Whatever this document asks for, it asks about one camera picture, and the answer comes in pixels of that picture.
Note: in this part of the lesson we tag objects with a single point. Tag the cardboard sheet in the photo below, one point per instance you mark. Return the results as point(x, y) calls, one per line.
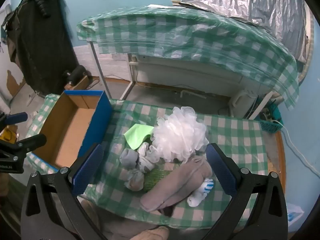
point(180, 3)

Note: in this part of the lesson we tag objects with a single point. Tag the black cylindrical object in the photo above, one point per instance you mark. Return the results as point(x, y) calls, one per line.
point(75, 73)

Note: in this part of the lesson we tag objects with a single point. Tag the beige fleece clothing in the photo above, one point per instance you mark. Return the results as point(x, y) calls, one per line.
point(120, 222)

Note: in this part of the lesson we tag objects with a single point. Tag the green checked small tablecloth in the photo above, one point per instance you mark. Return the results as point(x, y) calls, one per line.
point(237, 135)

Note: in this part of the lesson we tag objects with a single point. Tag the green glittery scrub sponge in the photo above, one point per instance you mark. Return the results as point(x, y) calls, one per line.
point(153, 178)

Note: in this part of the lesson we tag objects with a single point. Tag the white mesh bath loofah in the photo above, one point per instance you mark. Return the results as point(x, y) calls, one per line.
point(177, 132)

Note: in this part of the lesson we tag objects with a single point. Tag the silver foil sheet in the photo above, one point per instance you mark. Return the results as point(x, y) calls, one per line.
point(250, 2)

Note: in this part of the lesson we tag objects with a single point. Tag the green checked large tablecloth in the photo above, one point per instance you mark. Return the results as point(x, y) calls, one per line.
point(175, 37)

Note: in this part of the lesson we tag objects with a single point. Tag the white plastic bag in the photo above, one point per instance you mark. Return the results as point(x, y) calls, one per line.
point(295, 215)

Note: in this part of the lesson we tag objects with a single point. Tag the grey metal table leg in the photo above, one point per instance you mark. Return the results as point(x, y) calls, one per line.
point(100, 72)

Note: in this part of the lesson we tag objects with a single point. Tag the light green cloth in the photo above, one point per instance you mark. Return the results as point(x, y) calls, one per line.
point(137, 136)

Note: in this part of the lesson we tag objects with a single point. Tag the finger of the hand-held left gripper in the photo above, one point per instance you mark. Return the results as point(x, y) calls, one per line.
point(32, 141)
point(17, 118)

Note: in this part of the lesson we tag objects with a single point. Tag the brown cardboard box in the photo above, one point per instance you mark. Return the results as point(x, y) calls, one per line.
point(80, 83)

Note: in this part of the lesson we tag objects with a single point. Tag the white blue-toed sock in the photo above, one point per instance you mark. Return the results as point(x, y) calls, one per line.
point(200, 195)

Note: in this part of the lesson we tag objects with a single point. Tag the black sock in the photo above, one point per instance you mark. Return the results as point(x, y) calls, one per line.
point(168, 211)

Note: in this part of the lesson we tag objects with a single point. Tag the dark hanging jacket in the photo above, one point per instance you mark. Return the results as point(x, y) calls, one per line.
point(40, 42)

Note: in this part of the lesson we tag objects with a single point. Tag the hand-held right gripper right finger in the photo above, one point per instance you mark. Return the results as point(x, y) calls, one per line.
point(221, 170)

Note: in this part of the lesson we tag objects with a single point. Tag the taupe sock pair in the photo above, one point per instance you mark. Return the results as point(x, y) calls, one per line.
point(175, 185)

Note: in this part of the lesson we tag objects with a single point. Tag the teal plastic basket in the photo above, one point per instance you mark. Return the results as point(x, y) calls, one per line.
point(271, 123)

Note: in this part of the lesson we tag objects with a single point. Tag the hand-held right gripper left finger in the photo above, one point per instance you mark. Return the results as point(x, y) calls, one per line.
point(87, 171)

